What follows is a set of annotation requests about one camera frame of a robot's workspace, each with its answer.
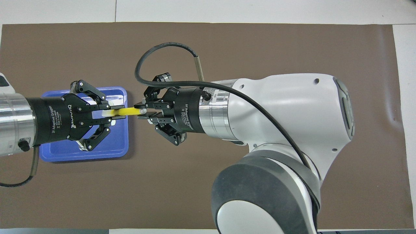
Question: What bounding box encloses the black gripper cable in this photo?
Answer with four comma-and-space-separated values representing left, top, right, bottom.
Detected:
135, 42, 322, 212
0, 145, 40, 188

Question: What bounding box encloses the blue plastic tray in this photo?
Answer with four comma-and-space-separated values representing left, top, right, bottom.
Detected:
39, 86, 129, 162

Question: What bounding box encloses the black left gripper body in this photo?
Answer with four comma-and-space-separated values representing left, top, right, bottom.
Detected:
27, 93, 93, 146

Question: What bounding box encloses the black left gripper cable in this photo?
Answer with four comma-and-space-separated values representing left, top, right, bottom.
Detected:
0, 145, 40, 188

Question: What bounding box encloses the brown table mat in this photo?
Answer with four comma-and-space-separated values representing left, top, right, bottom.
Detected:
0, 22, 414, 229

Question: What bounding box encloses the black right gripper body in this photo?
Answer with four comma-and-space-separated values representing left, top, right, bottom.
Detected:
162, 87, 205, 134

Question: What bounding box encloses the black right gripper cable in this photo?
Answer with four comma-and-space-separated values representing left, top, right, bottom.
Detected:
135, 42, 322, 212

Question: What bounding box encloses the yellow pen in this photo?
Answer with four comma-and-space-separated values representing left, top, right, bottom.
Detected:
101, 108, 147, 118

